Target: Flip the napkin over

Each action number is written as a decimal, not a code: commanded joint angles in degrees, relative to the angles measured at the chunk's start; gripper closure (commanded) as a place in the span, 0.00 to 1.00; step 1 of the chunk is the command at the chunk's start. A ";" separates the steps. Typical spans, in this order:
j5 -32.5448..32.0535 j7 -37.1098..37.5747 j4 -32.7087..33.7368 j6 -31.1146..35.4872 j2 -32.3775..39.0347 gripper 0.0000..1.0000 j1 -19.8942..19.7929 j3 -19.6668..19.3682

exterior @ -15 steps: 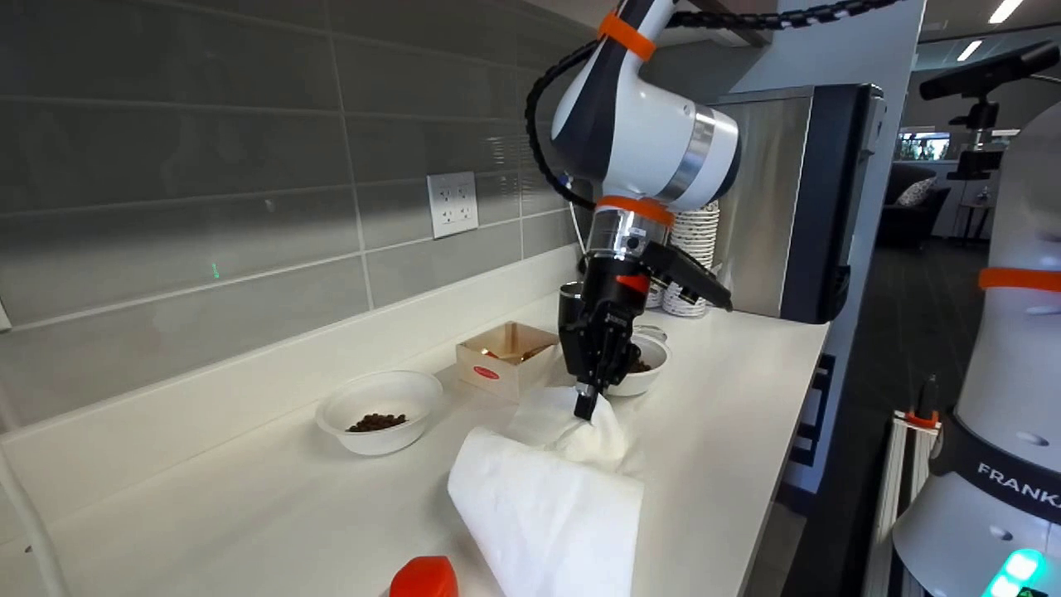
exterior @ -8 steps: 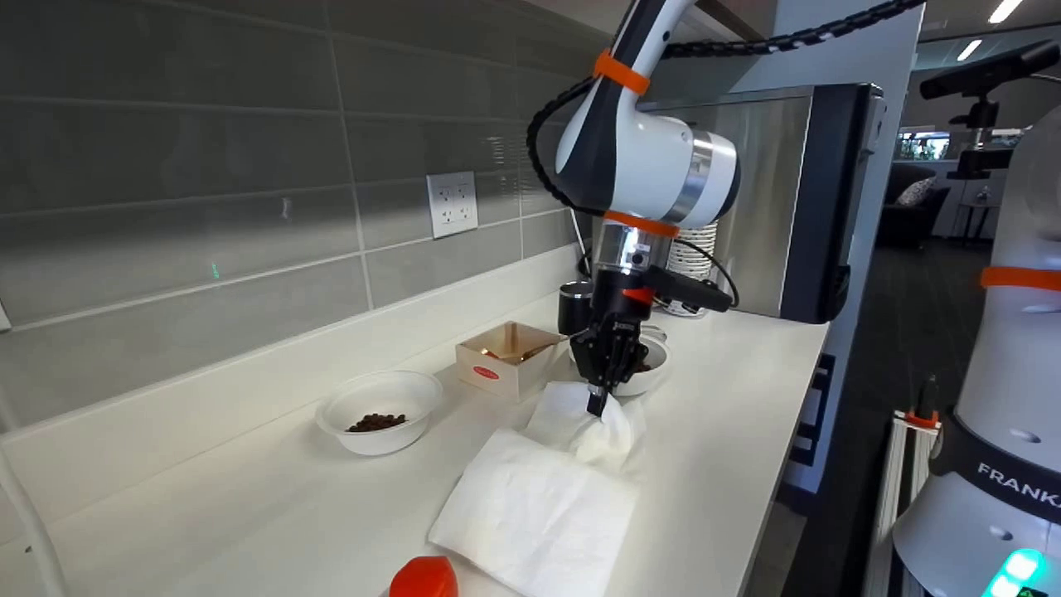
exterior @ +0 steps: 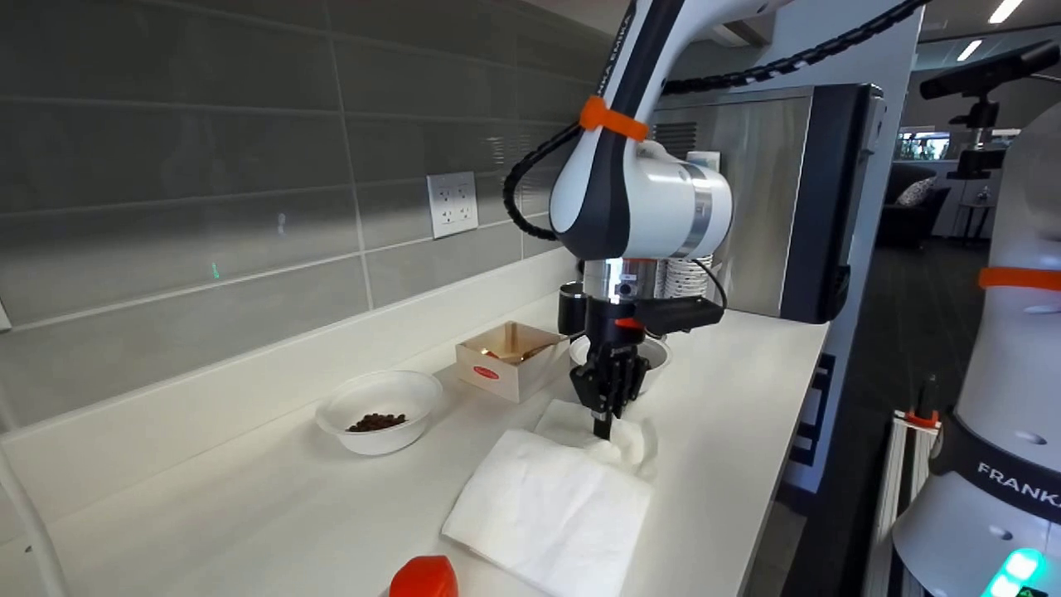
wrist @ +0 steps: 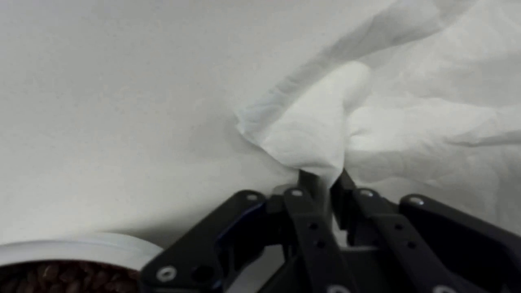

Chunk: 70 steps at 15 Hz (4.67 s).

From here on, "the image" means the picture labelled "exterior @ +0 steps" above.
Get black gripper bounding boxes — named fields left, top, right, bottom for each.
left=566, top=290, right=656, bottom=442

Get white paper napkin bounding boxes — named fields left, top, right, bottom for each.
left=439, top=394, right=659, bottom=597

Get black cup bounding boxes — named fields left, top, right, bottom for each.
left=554, top=283, right=590, bottom=337

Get small white cardboard box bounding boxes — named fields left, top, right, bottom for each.
left=450, top=317, right=572, bottom=404

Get brown food bits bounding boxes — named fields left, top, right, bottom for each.
left=344, top=412, right=413, bottom=433

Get red plastic object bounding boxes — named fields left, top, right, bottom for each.
left=384, top=555, right=461, bottom=597

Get orange black clamp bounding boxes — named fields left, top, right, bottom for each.
left=899, top=373, right=950, bottom=433

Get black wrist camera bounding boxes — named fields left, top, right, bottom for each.
left=639, top=290, right=729, bottom=337

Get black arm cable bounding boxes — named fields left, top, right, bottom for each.
left=500, top=0, right=931, bottom=245

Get white wall outlet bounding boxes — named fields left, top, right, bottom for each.
left=425, top=169, right=480, bottom=243

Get aluminium profile frame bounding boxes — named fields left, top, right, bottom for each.
left=874, top=424, right=943, bottom=591

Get black camera on stand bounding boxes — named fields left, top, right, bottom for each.
left=919, top=38, right=1061, bottom=182

